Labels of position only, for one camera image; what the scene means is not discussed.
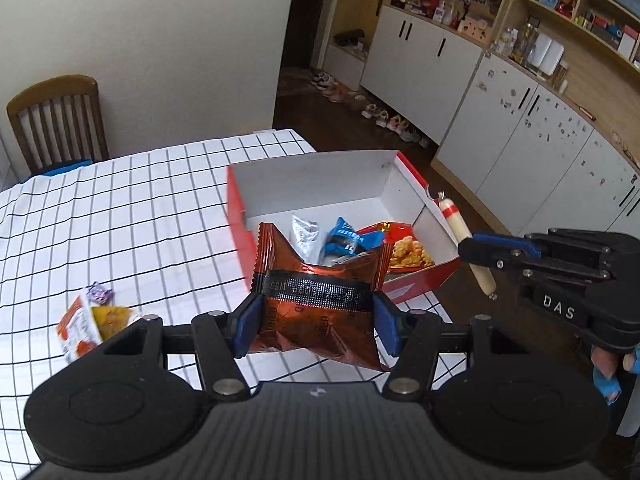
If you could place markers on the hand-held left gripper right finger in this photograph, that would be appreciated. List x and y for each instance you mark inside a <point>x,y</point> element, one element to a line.
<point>387,325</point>

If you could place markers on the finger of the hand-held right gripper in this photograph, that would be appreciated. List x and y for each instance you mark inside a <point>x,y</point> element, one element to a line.
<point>505,241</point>
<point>480,252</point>

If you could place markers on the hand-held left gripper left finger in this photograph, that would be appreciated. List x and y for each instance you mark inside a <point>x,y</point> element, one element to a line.
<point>247,327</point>

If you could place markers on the sausage stick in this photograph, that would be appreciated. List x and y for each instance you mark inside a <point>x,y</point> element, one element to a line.
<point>457,220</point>

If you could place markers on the brown snack packet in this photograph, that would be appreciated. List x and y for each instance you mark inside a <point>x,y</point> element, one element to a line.
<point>315,325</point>

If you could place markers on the red snack packet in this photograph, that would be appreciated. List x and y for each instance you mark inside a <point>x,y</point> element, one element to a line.
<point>410,252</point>

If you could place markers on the red cardboard box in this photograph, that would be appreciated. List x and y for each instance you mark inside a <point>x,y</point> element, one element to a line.
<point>240,240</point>

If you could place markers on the blue snack packet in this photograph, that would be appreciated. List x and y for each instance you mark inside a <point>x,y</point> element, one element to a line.
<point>347,237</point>

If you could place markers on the small silver snack packet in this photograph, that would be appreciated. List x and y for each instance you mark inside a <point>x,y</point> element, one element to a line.
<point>304,232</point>

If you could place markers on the purple candy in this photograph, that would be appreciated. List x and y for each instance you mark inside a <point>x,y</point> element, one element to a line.
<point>100,292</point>

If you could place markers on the white orange snack packet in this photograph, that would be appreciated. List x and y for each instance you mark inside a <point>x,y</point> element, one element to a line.
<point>75,330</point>

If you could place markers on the person's right hand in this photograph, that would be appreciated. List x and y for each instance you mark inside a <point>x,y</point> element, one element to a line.
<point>607,365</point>

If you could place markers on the white cabinet with stickers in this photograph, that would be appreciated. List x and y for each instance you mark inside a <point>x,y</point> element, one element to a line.
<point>525,150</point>

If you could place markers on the white checkered tablecloth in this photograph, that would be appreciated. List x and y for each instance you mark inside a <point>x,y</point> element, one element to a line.
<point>125,210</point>

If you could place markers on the row of shoes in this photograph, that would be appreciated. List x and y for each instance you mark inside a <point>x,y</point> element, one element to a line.
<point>380,115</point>

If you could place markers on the wooden shelf unit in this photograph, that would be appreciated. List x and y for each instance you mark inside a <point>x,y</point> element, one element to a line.
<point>590,90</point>

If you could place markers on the white standing tray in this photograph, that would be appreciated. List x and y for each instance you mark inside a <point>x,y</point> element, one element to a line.
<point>549,55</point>

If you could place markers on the white two-door cabinet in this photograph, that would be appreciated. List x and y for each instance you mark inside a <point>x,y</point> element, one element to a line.
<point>415,70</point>

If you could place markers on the clear bottle yellow liquid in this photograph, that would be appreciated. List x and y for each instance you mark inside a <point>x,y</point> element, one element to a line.
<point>528,42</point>

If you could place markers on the pink storage box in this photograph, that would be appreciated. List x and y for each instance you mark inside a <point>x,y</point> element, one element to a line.
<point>474,30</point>

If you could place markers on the white low shoe bench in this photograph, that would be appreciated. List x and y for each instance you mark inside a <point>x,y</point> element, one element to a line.
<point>345,65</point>

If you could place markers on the white pump bottle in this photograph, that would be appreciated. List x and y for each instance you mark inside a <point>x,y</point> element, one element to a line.
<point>440,11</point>

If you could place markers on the blue seat cushion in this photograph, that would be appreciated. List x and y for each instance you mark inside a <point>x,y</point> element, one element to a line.
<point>67,167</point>

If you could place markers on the patterned door mat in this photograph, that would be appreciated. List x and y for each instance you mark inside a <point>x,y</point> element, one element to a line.
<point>295,82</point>

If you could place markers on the dark shoes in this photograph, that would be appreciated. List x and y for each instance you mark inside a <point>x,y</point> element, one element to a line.
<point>349,38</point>

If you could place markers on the dark entrance door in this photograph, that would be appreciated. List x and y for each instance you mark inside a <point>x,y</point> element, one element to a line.
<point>310,10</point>

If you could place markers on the wooden chair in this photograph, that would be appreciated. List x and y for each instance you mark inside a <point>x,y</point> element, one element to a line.
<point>50,87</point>

